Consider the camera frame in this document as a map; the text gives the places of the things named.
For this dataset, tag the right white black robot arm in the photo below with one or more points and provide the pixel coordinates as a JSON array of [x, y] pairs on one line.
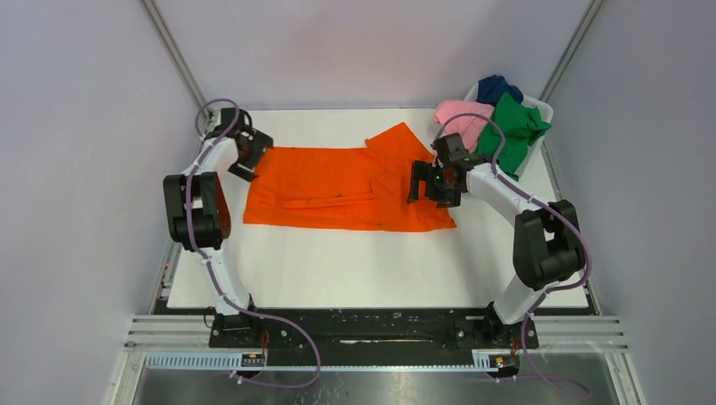
[[547, 249]]

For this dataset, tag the green t shirt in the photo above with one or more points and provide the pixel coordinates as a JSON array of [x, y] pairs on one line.
[[522, 127]]

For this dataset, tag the pink t shirt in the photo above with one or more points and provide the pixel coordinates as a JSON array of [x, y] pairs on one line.
[[469, 127]]

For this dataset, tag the orange t shirt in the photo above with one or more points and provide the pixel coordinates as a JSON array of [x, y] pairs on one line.
[[363, 189]]

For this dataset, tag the navy blue t shirt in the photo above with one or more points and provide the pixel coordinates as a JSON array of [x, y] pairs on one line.
[[491, 89]]

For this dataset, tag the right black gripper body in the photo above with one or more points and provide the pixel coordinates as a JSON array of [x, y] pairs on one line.
[[445, 194]]

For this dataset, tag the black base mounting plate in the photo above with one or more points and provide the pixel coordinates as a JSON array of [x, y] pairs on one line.
[[426, 337]]

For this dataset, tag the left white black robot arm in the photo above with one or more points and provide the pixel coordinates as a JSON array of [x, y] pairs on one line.
[[199, 217]]

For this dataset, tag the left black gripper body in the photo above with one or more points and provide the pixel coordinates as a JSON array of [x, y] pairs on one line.
[[257, 147]]

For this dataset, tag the white slotted cable duct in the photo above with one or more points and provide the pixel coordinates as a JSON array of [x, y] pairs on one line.
[[242, 362]]

